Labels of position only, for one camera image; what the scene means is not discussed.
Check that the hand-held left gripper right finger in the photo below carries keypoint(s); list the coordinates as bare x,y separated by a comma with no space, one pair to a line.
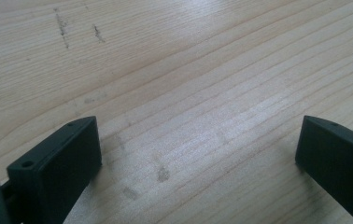
339,161

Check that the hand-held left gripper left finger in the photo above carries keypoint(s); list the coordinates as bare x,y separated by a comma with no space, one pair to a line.
62,168

